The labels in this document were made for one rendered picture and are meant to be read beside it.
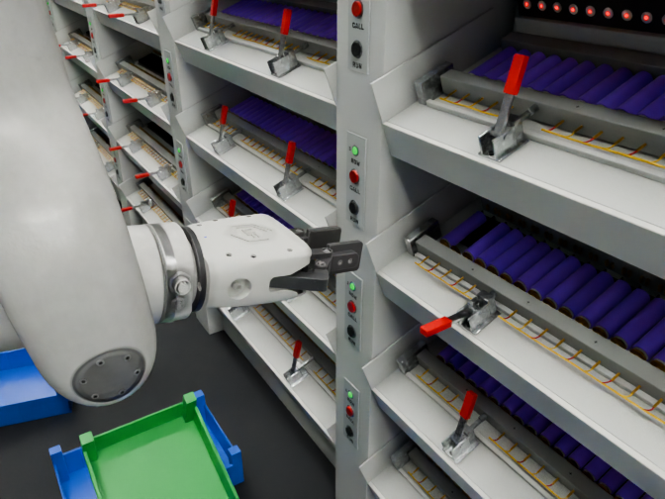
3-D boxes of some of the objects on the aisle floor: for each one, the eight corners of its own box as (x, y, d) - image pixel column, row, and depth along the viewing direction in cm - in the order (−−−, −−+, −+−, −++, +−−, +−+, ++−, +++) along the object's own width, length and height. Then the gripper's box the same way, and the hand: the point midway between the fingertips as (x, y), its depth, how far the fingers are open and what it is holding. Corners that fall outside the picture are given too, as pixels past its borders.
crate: (259, 562, 98) (265, 548, 93) (139, 630, 89) (138, 619, 83) (192, 411, 113) (193, 390, 108) (82, 454, 104) (77, 435, 98)
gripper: (144, 269, 58) (304, 249, 68) (208, 358, 46) (391, 317, 56) (145, 197, 55) (312, 187, 65) (214, 272, 43) (406, 245, 53)
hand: (332, 249), depth 59 cm, fingers open, 3 cm apart
